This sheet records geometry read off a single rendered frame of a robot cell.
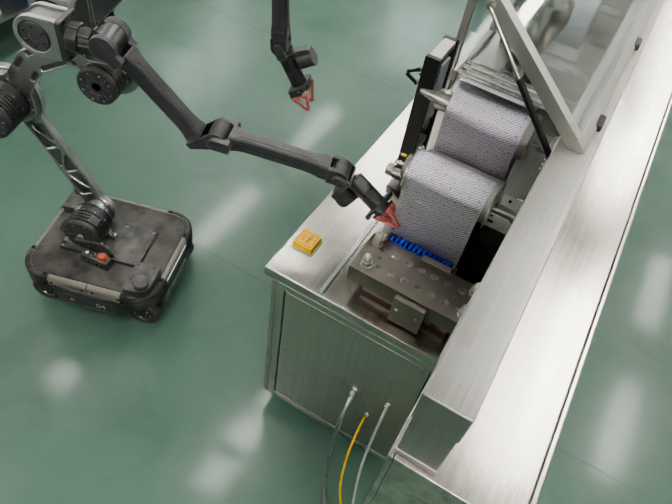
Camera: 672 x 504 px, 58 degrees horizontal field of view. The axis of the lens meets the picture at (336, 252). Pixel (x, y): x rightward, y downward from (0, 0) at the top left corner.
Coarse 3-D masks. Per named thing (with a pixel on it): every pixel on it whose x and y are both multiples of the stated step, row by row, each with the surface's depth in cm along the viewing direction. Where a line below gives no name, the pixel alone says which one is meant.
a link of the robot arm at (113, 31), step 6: (102, 18) 161; (102, 24) 162; (108, 24) 161; (114, 24) 162; (96, 30) 159; (102, 30) 159; (108, 30) 160; (114, 30) 161; (120, 30) 162; (108, 36) 159; (114, 36) 160; (120, 36) 162; (126, 36) 164; (120, 42) 162; (126, 42) 165; (120, 48) 162
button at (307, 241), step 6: (300, 234) 201; (306, 234) 201; (312, 234) 201; (294, 240) 199; (300, 240) 199; (306, 240) 199; (312, 240) 200; (318, 240) 200; (300, 246) 198; (306, 246) 198; (312, 246) 198
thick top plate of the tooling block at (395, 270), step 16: (368, 240) 188; (384, 256) 185; (400, 256) 186; (416, 256) 187; (352, 272) 182; (368, 272) 180; (384, 272) 181; (400, 272) 182; (416, 272) 183; (432, 272) 183; (368, 288) 183; (384, 288) 179; (400, 288) 178; (416, 288) 180; (432, 288) 179; (448, 288) 180; (464, 288) 181; (432, 304) 176; (448, 304) 176; (464, 304) 177; (432, 320) 178; (448, 320) 174
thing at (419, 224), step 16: (400, 208) 183; (416, 208) 180; (400, 224) 188; (416, 224) 184; (432, 224) 181; (448, 224) 177; (464, 224) 174; (416, 240) 188; (432, 240) 185; (448, 240) 182; (464, 240) 178; (448, 256) 186
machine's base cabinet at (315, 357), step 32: (288, 288) 195; (288, 320) 208; (320, 320) 198; (288, 352) 223; (320, 352) 211; (352, 352) 200; (384, 352) 191; (288, 384) 240; (320, 384) 226; (352, 384) 214; (384, 384) 203; (416, 384) 193; (320, 416) 244; (352, 416) 230; (384, 416) 217; (384, 448) 233
